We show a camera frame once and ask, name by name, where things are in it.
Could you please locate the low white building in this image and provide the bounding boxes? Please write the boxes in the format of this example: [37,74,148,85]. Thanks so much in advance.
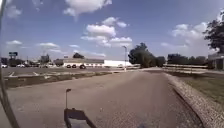
[54,57,133,68]

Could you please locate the dark parked cars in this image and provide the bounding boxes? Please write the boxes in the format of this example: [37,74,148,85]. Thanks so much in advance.
[65,63,88,70]

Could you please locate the large dark green trees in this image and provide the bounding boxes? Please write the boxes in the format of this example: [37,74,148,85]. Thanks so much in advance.
[127,42,167,69]

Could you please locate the grey gravel path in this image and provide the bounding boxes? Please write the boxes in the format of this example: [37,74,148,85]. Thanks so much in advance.
[0,68,205,128]

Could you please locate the grass strip with bare soil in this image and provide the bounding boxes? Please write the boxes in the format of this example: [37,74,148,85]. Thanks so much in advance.
[3,70,113,90]

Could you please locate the row of distant trees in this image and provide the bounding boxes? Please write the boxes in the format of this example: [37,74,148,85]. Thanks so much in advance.
[166,53,208,66]

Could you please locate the white parked cars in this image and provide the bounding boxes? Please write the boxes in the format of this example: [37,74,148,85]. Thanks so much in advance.
[0,63,26,69]

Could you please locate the green grass verge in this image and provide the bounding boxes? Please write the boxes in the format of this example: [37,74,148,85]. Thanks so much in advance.
[171,71,224,105]

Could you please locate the sign on pole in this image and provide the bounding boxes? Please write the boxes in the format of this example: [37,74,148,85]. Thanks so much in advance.
[8,51,19,66]

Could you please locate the pale gravel strip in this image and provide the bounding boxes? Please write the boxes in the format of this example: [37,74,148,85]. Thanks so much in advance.
[164,72,224,128]

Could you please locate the grey building with gable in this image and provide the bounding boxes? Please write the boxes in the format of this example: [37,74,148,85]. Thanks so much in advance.
[207,52,224,71]

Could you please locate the tall overhanging tree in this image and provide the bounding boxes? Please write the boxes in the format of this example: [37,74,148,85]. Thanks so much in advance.
[203,12,224,52]

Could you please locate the short white rail fence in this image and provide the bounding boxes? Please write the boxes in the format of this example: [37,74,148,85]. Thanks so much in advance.
[125,64,142,70]

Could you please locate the long white rail fence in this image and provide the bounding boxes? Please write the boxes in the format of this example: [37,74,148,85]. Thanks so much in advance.
[162,63,209,73]

